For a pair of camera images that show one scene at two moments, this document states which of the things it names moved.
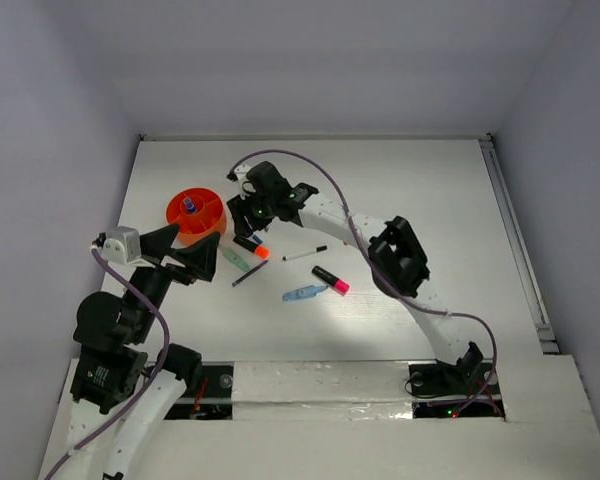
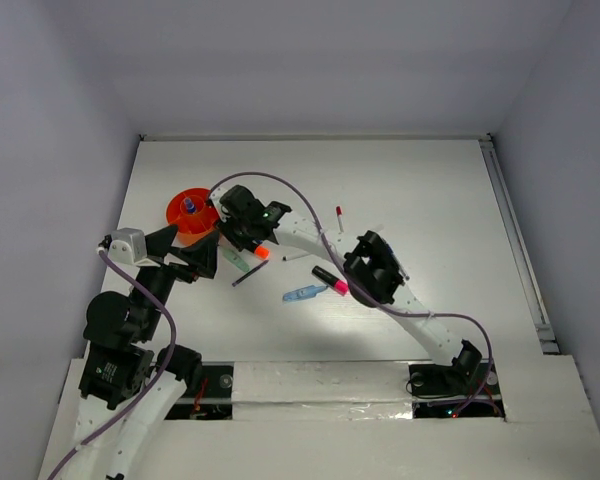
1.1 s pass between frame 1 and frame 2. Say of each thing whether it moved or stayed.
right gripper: moved
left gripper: stayed
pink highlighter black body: stayed
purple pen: stayed
